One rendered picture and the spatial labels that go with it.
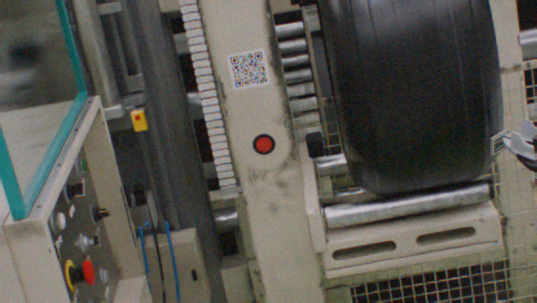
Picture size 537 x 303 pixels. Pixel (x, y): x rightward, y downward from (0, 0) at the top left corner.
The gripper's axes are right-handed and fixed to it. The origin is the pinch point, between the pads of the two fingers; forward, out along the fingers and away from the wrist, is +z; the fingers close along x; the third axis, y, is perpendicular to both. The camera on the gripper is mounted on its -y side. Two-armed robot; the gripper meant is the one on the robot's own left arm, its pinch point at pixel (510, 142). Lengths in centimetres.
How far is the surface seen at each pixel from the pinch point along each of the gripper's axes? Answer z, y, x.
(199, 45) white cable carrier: 52, 27, 22
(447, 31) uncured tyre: 7.1, 25.1, 0.5
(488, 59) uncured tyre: 2.2, 17.4, -2.4
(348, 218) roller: 25.2, -9.4, 23.4
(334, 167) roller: 47, -18, 8
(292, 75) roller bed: 67, -7, -5
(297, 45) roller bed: 66, -1, -9
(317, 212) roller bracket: 26.8, -3.5, 28.3
